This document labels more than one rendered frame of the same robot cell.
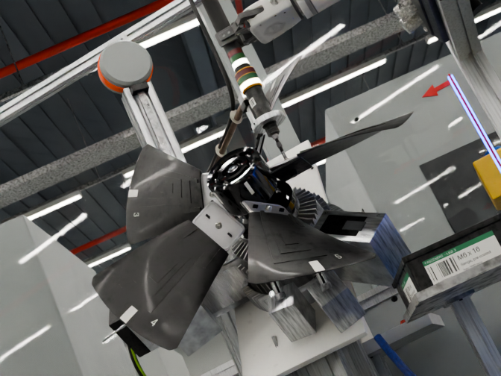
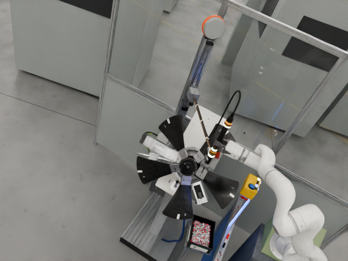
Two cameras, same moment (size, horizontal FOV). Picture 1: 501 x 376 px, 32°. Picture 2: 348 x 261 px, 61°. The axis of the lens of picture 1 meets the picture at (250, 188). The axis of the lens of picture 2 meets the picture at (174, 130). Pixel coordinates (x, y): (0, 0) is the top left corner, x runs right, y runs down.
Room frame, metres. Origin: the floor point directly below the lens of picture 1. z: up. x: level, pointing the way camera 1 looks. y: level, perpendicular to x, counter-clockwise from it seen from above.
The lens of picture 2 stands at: (0.28, 0.18, 2.60)
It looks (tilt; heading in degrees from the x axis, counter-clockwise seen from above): 40 degrees down; 0
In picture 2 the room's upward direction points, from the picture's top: 21 degrees clockwise
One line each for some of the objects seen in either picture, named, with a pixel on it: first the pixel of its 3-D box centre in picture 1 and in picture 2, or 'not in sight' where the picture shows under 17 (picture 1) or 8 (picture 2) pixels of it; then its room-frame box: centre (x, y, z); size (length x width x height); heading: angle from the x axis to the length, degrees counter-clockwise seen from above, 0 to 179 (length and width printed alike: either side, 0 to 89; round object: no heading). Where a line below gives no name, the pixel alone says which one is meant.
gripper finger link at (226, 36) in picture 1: (229, 30); (218, 145); (1.62, -0.10, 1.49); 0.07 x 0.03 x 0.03; 77
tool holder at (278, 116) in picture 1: (258, 106); (208, 157); (1.66, -0.08, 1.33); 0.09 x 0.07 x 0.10; 22
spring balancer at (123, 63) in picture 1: (125, 67); (213, 27); (2.32, 0.18, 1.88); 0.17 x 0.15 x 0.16; 77
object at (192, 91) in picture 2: not in sight; (192, 93); (2.23, 0.15, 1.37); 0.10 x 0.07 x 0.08; 22
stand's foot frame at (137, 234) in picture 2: not in sight; (157, 227); (1.88, 0.00, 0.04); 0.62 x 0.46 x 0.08; 167
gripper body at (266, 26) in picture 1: (274, 13); (234, 150); (1.63, -0.19, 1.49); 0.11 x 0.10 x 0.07; 77
